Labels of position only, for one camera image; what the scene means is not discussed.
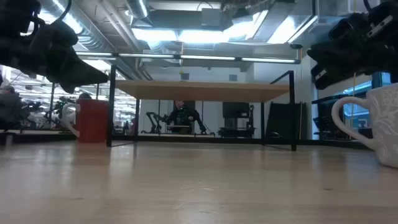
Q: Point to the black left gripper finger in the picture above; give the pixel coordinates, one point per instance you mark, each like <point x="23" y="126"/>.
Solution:
<point x="84" y="71"/>
<point x="70" y="88"/>

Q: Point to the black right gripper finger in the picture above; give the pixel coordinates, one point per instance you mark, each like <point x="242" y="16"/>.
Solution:
<point x="339" y="76"/>
<point x="332" y="53"/>

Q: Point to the white embossed mug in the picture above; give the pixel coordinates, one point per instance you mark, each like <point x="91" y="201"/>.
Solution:
<point x="385" y="124"/>

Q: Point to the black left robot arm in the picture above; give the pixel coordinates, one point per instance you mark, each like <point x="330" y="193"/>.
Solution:
<point x="15" y="12"/>

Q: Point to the black background robot arm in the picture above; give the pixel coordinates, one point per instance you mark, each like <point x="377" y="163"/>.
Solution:
<point x="152" y="123"/>
<point x="62" y="109"/>

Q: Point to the person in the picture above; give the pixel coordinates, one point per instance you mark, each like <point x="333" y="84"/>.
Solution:
<point x="9" y="107"/>
<point x="183" y="118"/>
<point x="84" y="96"/>

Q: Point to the black perforated cabinet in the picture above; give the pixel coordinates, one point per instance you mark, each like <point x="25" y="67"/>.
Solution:
<point x="323" y="115"/>

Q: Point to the black leaning panel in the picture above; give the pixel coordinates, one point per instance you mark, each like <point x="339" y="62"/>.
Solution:
<point x="280" y="119"/>

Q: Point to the black monitor cart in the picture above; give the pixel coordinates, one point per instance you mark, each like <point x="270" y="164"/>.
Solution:
<point x="236" y="112"/>

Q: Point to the long light strip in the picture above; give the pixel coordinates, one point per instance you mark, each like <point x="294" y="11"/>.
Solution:
<point x="205" y="57"/>

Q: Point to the grey ceiling box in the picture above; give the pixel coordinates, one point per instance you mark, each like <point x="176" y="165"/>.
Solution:
<point x="211" y="17"/>

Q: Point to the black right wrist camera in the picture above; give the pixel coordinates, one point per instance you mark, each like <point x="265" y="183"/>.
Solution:
<point x="340" y="28"/>

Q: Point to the silver round ventilation duct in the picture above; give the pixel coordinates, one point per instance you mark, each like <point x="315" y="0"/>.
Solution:
<point x="136" y="7"/>

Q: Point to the wooden shelf black metal frame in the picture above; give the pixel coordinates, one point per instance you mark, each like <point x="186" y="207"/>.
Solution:
<point x="202" y="91"/>

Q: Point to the black table edge rail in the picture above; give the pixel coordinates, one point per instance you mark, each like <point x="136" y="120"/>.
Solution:
<point x="186" y="138"/>

